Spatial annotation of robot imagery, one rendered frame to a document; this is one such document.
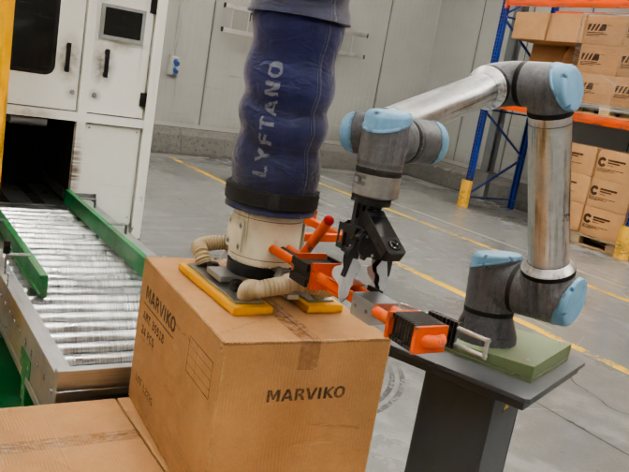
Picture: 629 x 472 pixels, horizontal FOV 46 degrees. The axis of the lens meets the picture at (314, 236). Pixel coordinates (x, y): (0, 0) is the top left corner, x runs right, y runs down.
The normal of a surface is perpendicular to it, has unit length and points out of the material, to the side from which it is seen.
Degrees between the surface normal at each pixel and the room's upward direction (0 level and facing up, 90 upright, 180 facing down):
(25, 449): 0
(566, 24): 88
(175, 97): 90
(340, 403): 90
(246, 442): 90
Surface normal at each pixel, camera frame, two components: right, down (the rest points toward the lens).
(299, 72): 0.27, 0.03
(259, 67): -0.53, -0.12
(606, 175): -0.83, 0.01
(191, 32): 0.54, 0.26
